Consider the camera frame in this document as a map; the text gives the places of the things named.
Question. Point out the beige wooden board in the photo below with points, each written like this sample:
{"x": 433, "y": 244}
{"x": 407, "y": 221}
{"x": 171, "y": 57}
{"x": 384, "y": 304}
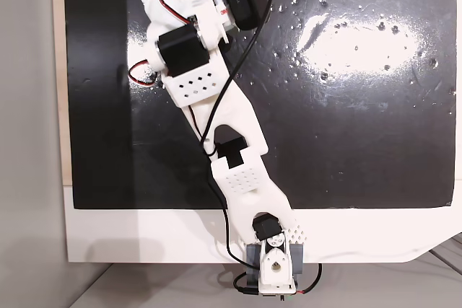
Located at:
{"x": 59, "y": 70}

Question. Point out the black table mat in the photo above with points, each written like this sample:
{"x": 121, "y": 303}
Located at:
{"x": 325, "y": 142}

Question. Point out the grey table clamp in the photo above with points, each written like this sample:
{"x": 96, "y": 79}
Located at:
{"x": 297, "y": 259}

